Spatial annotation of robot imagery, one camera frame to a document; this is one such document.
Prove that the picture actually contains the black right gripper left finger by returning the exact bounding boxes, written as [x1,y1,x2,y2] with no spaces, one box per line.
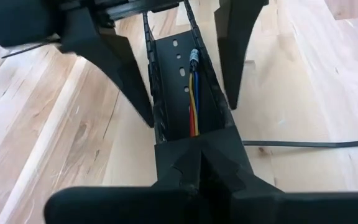
[44,149,202,224]

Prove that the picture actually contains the multicoloured wire harness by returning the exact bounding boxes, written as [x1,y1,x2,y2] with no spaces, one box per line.
[187,48,202,138]

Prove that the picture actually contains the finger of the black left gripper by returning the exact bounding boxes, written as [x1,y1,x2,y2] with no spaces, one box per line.
[0,0,155,128]
[214,0,270,110]

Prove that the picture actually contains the black zip tie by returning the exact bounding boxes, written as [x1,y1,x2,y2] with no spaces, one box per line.
[242,138,358,149]
[0,39,58,60]

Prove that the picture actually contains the black slotted cable tray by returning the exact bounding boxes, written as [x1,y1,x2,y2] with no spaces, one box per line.
[141,0,236,144]

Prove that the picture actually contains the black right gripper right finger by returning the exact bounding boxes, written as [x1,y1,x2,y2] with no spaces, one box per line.
[199,149,358,224]

